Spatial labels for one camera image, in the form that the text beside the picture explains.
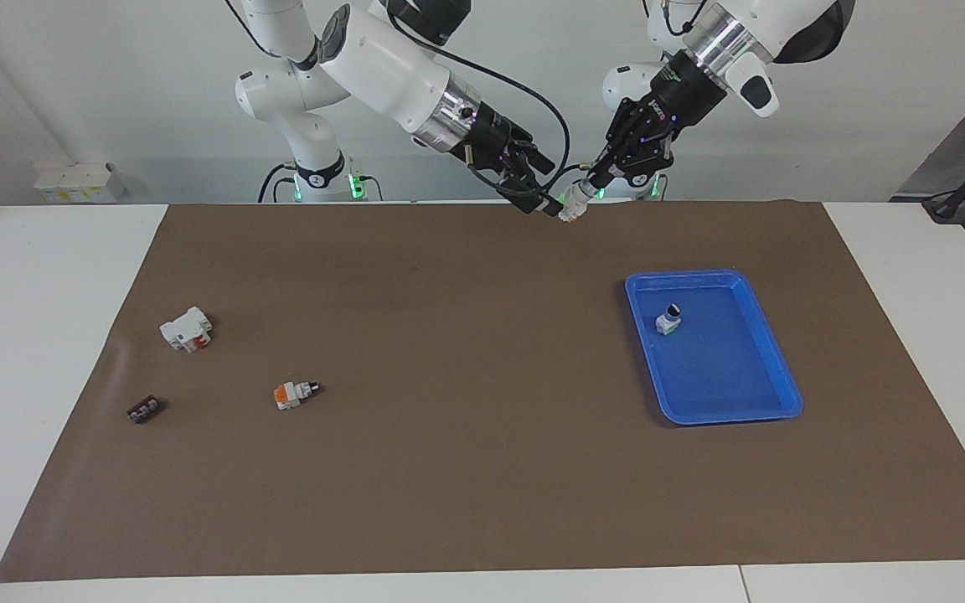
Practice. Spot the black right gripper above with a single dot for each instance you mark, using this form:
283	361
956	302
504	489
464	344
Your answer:
499	142

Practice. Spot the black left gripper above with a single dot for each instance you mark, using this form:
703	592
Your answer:
663	113

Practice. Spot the green-backed selector switch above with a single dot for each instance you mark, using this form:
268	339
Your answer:
570	209

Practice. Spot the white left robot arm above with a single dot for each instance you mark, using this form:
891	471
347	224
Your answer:
759	25

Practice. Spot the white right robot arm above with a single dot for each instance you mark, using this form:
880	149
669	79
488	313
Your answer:
390	67

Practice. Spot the blue plastic tray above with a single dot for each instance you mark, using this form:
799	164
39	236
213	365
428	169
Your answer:
725	377

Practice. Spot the brown table mat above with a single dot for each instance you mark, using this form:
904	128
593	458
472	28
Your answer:
482	469

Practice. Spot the white circuit breaker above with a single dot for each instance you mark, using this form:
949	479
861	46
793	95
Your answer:
185	329

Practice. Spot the small dark terminal block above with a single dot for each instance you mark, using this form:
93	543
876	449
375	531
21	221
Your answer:
144	409

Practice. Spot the white cardboard box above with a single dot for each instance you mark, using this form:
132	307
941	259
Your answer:
76	180

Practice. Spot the white selector switch black knob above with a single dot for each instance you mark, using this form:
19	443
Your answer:
668	322

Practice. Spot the orange-backed selector switch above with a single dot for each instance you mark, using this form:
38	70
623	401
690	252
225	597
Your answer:
290	395

